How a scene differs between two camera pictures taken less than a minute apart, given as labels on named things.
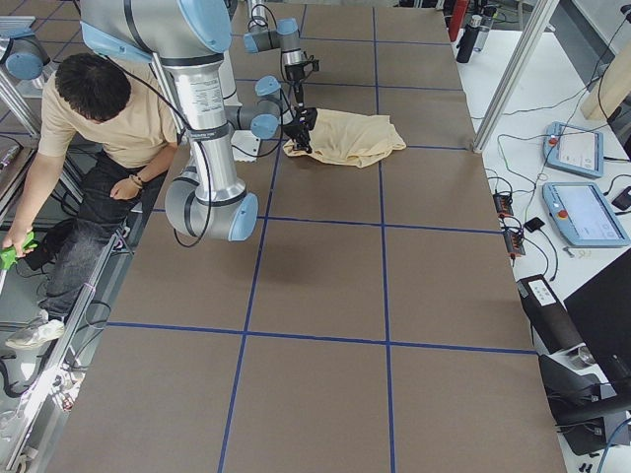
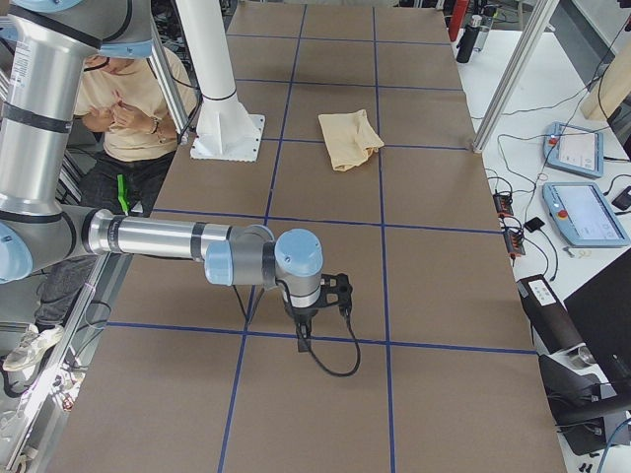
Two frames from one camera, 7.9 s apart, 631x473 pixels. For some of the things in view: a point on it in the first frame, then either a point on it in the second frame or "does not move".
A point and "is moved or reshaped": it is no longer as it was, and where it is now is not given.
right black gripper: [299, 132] to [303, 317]
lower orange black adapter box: [515, 244] does not move
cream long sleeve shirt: [360, 139] is moved or reshaped
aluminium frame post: [539, 18] does not move
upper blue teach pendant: [573, 150] does not move
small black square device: [532, 225] does not move
